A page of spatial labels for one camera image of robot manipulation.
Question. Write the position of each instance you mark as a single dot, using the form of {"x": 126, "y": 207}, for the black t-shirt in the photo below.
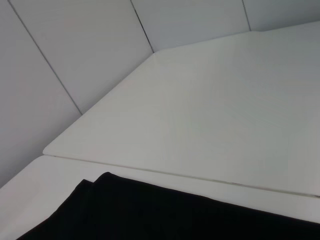
{"x": 175, "y": 215}

